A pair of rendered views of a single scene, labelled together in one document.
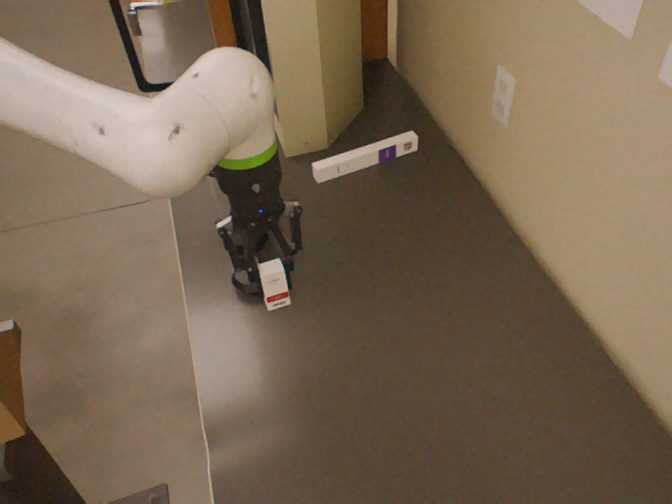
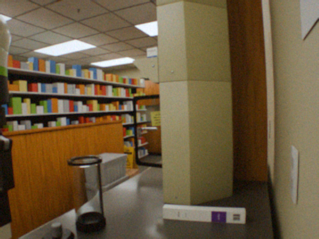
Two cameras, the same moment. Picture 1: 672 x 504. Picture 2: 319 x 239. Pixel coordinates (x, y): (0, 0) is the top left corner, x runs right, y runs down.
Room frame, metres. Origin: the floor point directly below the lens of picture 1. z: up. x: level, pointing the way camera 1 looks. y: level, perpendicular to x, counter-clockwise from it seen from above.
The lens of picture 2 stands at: (0.59, -0.41, 1.31)
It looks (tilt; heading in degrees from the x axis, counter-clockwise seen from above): 3 degrees down; 36
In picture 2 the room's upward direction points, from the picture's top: 2 degrees counter-clockwise
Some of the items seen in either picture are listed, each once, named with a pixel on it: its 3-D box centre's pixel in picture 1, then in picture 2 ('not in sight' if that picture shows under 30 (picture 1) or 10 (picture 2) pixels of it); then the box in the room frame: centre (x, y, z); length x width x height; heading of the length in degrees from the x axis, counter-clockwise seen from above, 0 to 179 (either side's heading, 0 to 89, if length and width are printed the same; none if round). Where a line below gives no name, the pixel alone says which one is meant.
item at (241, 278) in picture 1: (253, 271); (57, 235); (0.88, 0.16, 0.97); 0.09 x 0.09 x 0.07
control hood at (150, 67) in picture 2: not in sight; (161, 75); (1.44, 0.19, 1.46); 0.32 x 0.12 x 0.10; 12
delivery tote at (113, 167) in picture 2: not in sight; (105, 168); (2.72, 2.12, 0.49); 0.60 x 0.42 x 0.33; 12
